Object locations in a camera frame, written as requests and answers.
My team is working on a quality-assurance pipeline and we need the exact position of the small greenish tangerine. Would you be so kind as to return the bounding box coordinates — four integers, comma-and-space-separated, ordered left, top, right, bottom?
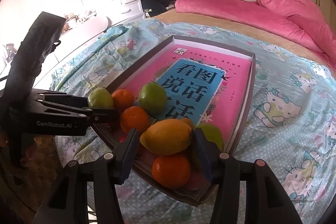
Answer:
180, 118, 195, 130

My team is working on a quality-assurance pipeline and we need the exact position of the white dresser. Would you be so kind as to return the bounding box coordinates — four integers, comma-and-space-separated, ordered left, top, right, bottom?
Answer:
89, 0, 145, 22

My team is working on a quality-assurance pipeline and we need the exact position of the grey cardboard box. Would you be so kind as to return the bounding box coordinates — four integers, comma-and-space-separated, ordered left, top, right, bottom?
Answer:
91, 35, 256, 207

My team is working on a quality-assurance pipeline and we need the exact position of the orange tangerine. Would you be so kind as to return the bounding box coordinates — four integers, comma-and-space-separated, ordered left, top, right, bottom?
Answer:
152, 154, 191, 189
111, 89, 135, 112
120, 106, 150, 135

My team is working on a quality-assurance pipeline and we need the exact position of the pink book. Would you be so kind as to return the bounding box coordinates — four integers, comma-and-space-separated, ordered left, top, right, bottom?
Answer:
115, 51, 251, 195

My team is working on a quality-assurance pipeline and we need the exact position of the yellow mango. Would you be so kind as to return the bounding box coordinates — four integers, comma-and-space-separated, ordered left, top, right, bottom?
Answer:
140, 119, 193, 156

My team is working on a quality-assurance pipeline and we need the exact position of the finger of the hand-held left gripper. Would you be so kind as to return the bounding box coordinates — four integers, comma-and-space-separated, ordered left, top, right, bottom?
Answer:
30, 93, 89, 108
31, 101, 121, 125

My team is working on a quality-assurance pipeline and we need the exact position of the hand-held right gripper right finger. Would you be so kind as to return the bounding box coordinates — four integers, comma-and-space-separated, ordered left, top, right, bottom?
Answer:
194, 128, 297, 224

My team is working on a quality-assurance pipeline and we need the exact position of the pink blanket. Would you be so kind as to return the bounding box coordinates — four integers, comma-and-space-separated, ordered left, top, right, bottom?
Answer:
175, 0, 324, 54

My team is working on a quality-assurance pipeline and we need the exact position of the white desk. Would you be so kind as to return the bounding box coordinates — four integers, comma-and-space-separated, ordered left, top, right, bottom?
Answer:
52, 15, 112, 62

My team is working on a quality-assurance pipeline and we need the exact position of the pink quilt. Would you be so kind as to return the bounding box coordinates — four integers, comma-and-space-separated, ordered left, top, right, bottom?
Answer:
256, 0, 336, 71

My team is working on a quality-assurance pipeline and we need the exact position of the green jujube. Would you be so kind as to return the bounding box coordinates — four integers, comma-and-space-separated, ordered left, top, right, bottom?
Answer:
196, 123, 224, 152
138, 82, 167, 115
87, 88, 114, 109

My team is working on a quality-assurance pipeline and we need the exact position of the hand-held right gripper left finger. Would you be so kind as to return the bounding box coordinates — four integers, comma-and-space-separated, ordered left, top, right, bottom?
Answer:
31, 128, 139, 224

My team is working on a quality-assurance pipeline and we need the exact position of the light blue cartoon cat blanket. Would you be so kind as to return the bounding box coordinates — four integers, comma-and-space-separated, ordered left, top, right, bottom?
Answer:
50, 18, 336, 224

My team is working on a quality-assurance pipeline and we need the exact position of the bed with beige sheet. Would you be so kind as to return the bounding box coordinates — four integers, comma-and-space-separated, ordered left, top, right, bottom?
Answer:
50, 7, 336, 224

